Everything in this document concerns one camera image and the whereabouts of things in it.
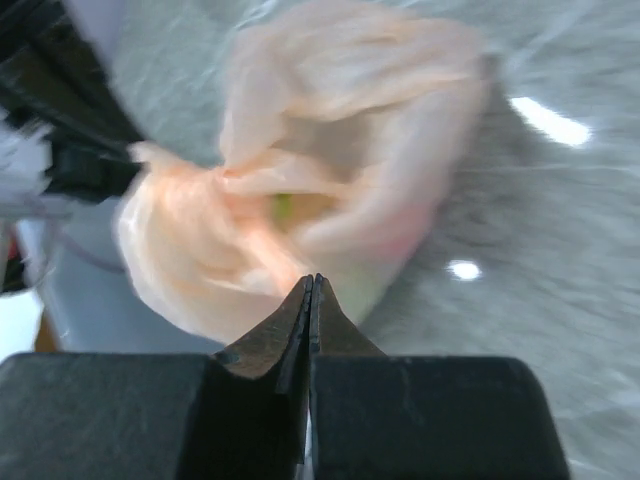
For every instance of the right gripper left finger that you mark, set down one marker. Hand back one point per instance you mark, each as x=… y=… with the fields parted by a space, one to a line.
x=237 y=414

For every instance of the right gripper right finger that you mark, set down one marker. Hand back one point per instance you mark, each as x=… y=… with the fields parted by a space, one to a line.
x=376 y=416

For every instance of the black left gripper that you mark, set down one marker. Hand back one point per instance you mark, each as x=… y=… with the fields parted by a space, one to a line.
x=51 y=77

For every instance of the translucent orange plastic bag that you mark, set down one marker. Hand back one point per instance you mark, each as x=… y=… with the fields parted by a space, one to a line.
x=343 y=123

